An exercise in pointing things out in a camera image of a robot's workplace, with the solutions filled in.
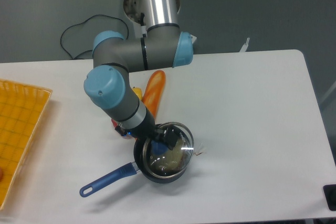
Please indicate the red toy bell pepper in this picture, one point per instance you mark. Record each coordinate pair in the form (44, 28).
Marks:
(114, 124)

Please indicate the yellow plastic basket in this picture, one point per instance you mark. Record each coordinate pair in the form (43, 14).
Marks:
(22, 107)

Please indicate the yellow toy bell pepper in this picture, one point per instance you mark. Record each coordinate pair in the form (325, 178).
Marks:
(138, 92)

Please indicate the wrapped bread slice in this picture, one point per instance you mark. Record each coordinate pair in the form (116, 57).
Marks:
(165, 162)

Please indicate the toy baguette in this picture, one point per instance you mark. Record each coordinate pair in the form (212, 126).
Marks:
(154, 91)

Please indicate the glass pot lid blue knob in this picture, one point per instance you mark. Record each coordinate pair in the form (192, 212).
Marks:
(185, 136)

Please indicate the black object table corner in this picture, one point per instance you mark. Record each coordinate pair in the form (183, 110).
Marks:
(329, 192)

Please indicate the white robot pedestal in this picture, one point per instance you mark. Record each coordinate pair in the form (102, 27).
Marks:
(207, 20)

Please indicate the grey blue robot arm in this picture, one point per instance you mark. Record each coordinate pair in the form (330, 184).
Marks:
(114, 58)

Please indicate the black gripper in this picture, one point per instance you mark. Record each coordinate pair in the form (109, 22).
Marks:
(147, 129)

